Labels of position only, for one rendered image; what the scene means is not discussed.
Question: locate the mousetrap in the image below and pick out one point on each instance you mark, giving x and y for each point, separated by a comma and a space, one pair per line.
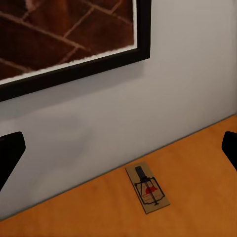
147, 188

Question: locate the picture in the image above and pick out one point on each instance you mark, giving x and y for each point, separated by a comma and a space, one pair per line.
44, 43

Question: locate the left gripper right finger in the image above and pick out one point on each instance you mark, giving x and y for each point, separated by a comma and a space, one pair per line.
229, 146

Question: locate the cabinet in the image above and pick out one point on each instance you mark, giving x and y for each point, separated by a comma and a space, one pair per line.
195, 174

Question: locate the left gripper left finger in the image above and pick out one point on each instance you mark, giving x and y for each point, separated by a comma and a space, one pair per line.
12, 146

